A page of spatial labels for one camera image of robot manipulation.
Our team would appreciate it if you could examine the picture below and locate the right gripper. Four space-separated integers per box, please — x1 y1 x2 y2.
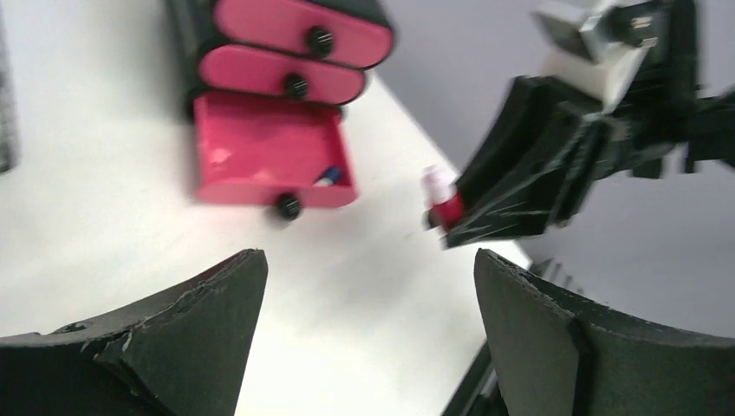
444 1 699 248

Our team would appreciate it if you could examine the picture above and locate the black pink drawer unit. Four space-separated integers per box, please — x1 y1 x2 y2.
164 1 396 220

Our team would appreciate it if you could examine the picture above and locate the blue cap white marker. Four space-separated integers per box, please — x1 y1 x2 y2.
314 166 342 186

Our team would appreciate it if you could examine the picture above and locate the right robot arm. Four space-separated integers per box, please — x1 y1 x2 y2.
444 1 734 248

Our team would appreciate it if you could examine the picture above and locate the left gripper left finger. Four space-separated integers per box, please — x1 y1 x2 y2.
1 250 268 415

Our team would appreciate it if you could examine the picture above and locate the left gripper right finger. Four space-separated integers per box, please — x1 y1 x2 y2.
474 250 734 415

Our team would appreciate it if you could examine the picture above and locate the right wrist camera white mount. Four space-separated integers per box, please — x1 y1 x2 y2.
532 0 661 114

